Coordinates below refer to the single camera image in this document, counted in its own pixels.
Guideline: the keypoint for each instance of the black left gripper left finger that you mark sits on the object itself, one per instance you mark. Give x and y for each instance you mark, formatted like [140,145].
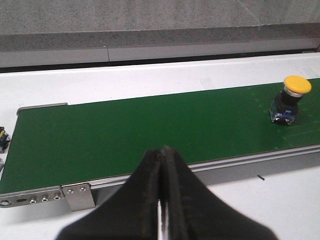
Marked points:
[131,213]

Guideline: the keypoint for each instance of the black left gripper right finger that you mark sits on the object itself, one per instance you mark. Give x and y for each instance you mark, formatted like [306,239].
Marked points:
[195,213]

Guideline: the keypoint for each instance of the yellow push button switch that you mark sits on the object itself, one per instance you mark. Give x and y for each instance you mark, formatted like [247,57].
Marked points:
[284,108]

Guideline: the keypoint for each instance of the red push button switch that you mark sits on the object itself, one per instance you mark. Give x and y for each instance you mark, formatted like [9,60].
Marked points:
[4,140]

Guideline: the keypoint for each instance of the green conveyor belt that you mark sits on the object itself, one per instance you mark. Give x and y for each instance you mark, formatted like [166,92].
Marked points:
[60,145]

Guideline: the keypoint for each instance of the grey granite counter slab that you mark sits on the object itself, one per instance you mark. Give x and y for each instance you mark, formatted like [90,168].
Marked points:
[78,24]

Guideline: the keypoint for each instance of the aluminium conveyor frame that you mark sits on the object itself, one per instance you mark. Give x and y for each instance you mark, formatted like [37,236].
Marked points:
[80,195]

